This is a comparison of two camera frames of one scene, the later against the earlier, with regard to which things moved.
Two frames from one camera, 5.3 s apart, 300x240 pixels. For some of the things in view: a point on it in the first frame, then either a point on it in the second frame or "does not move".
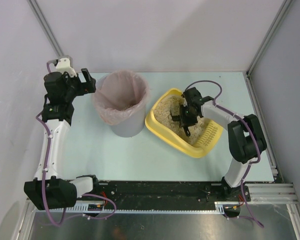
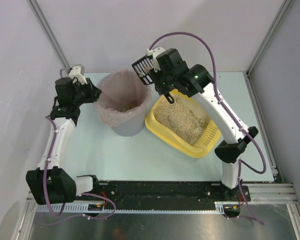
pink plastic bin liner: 118,93 does not move
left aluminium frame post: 47,26 does not move
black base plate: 126,194 does not move
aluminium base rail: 272,193 does not move
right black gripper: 182,120 -> 165,86
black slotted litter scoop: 178,118 -> 143,67
